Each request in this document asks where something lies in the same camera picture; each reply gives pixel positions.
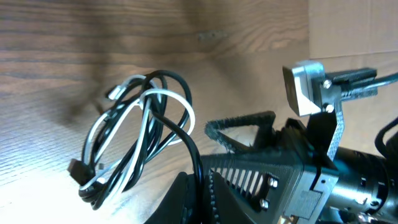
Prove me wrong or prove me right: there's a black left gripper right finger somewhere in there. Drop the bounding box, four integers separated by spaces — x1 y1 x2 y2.
201 173 252 224

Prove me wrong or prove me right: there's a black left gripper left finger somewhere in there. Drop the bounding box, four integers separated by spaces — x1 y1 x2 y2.
145 172 199 224

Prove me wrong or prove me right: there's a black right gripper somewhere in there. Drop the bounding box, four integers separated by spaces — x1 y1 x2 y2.
201 111 338 223

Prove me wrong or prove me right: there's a black USB cable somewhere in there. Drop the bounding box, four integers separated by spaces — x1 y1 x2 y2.
67 69 205 211

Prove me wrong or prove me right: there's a white USB cable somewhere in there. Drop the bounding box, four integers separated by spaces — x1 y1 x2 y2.
79 74 196 200

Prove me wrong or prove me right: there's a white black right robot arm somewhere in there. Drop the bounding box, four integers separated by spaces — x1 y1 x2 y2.
202 111 397 223

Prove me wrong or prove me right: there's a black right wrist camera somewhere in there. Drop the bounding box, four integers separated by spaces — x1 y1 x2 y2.
282 60 377 116

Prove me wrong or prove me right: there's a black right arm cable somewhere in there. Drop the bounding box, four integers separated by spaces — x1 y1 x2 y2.
374 72 398 159

